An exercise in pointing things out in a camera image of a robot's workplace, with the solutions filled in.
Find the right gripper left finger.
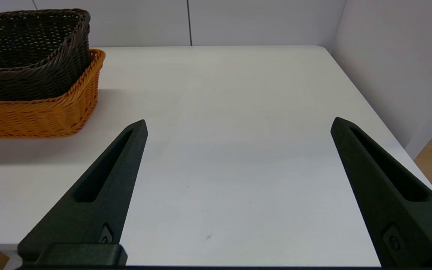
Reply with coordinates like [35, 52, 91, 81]
[17, 119, 149, 267]

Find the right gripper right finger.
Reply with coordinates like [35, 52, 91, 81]
[330, 116, 432, 267]

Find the orange wicker basket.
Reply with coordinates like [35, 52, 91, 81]
[0, 48, 107, 140]

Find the dark brown wicker basket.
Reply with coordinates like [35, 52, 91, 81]
[0, 9, 92, 103]

